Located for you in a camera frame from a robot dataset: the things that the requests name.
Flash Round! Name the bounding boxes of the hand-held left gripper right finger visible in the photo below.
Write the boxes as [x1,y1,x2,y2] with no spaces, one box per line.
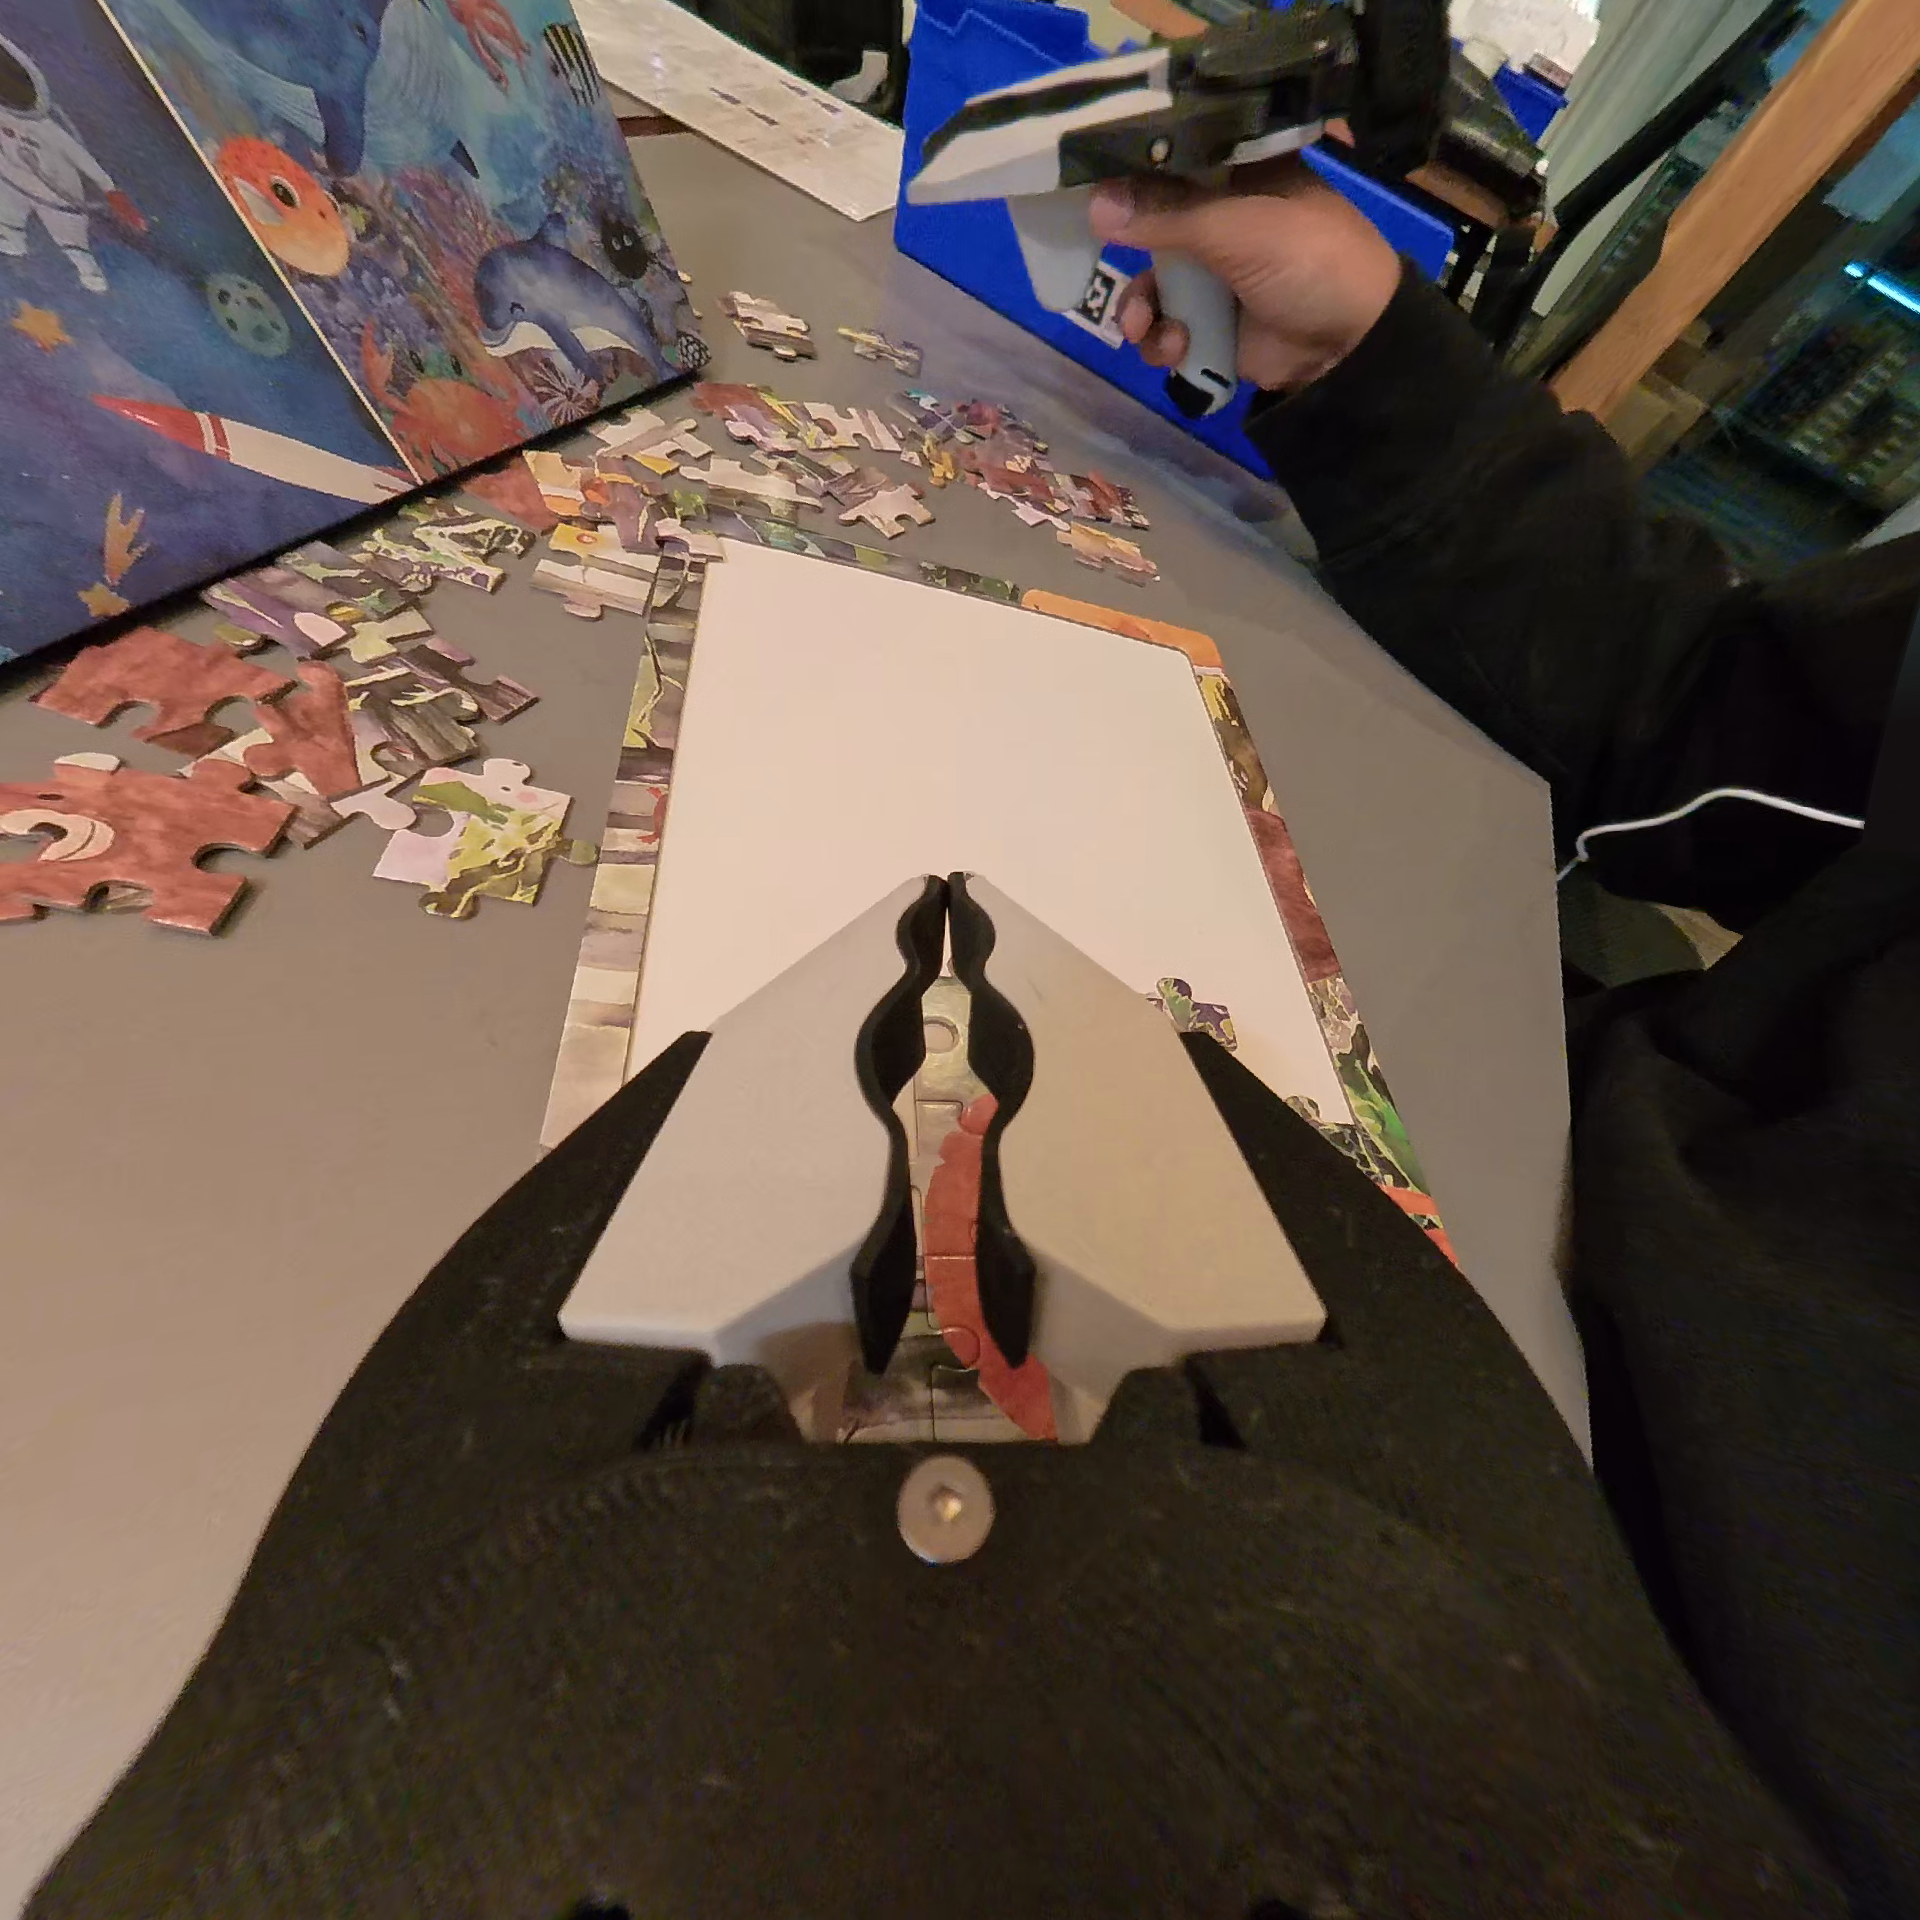
[949,868,1333,1445]

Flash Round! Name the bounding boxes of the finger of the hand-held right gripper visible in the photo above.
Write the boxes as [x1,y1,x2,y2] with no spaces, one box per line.
[906,92,1176,207]
[946,47,1176,133]

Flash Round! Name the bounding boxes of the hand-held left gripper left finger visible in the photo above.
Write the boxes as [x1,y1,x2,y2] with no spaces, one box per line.
[558,874,955,1435]

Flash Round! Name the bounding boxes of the puzzle tray with printed frame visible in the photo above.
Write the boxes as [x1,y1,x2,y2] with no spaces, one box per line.
[537,515,1460,1443]

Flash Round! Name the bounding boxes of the pile of puzzle pieces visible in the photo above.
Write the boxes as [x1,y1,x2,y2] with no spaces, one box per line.
[0,285,1162,941]

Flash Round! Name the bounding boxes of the illustrated puzzle box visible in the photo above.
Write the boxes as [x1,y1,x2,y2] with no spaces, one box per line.
[0,0,715,669]

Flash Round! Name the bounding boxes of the person's right forearm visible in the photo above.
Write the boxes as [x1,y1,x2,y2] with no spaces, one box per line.
[1246,253,1802,842]

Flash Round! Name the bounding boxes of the person's right hand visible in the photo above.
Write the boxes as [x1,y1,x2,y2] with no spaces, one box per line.
[1088,126,1407,394]

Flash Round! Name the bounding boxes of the blue bin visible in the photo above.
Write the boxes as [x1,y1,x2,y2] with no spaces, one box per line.
[893,0,1458,483]

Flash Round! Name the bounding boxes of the white paper sheet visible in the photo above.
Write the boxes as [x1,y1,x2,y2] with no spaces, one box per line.
[572,0,907,225]

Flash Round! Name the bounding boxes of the background storage shelves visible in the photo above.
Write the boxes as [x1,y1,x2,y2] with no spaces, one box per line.
[1636,149,1920,541]

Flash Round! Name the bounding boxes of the wooden post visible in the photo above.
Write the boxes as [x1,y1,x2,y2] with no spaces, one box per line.
[1546,0,1920,422]

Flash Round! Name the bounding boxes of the white cord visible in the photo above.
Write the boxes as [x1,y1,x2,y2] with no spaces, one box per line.
[1551,787,1869,889]

